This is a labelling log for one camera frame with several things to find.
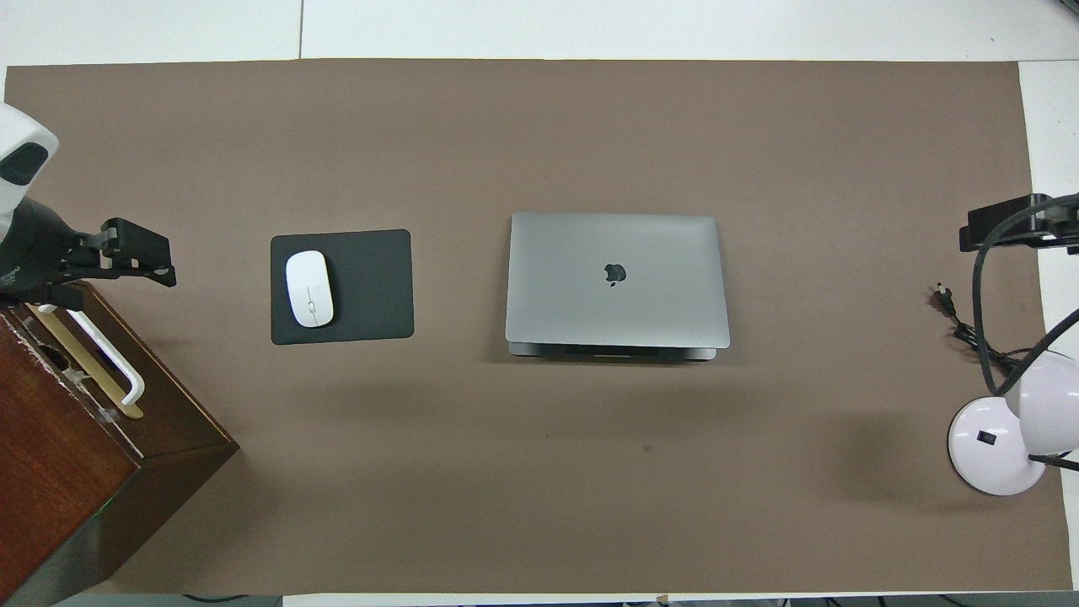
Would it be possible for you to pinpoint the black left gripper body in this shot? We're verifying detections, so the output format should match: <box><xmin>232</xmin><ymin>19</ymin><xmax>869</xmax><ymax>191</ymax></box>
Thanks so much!
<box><xmin>0</xmin><ymin>196</ymin><xmax>106</xmax><ymax>306</ymax></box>

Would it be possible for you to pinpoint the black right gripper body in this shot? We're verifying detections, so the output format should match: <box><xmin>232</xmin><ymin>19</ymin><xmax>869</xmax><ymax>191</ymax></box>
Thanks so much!
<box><xmin>1047</xmin><ymin>212</ymin><xmax>1079</xmax><ymax>254</ymax></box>

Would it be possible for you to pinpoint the silver grey laptop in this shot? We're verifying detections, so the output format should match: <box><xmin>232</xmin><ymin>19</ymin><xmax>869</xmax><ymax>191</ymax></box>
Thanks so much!
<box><xmin>504</xmin><ymin>212</ymin><xmax>732</xmax><ymax>362</ymax></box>

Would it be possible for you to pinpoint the dark brown wooden box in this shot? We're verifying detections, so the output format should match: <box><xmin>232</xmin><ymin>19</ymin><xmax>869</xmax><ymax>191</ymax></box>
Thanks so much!
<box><xmin>0</xmin><ymin>281</ymin><xmax>239</xmax><ymax>604</ymax></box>

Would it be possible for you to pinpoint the white computer mouse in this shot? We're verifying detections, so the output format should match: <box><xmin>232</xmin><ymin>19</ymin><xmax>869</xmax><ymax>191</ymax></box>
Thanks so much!
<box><xmin>285</xmin><ymin>250</ymin><xmax>335</xmax><ymax>328</ymax></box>

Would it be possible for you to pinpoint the white desk lamp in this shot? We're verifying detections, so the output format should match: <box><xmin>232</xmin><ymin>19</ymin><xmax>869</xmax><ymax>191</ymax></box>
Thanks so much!
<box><xmin>947</xmin><ymin>348</ymin><xmax>1079</xmax><ymax>497</ymax></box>

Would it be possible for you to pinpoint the black mouse pad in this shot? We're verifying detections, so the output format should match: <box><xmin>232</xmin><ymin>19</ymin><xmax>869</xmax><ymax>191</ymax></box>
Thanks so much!
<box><xmin>270</xmin><ymin>228</ymin><xmax>414</xmax><ymax>346</ymax></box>

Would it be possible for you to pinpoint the brown table mat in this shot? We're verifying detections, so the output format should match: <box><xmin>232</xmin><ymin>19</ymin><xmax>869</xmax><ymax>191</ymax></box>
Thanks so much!
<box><xmin>0</xmin><ymin>57</ymin><xmax>1050</xmax><ymax>595</ymax></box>

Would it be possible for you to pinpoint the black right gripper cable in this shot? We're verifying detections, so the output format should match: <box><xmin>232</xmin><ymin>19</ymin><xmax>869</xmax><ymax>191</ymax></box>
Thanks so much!
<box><xmin>972</xmin><ymin>192</ymin><xmax>1079</xmax><ymax>397</ymax></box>

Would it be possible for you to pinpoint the brass handle plate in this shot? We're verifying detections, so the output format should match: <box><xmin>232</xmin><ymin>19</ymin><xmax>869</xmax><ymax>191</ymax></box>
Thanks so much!
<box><xmin>23</xmin><ymin>302</ymin><xmax>144</xmax><ymax>420</ymax></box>

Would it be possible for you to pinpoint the white box handle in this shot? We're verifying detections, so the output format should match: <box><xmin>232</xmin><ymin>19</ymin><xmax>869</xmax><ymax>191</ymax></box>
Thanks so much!
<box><xmin>51</xmin><ymin>308</ymin><xmax>146</xmax><ymax>407</ymax></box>

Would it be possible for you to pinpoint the black lamp power cable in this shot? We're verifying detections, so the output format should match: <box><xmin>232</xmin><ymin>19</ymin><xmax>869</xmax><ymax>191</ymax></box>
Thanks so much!
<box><xmin>930</xmin><ymin>285</ymin><xmax>1025</xmax><ymax>380</ymax></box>

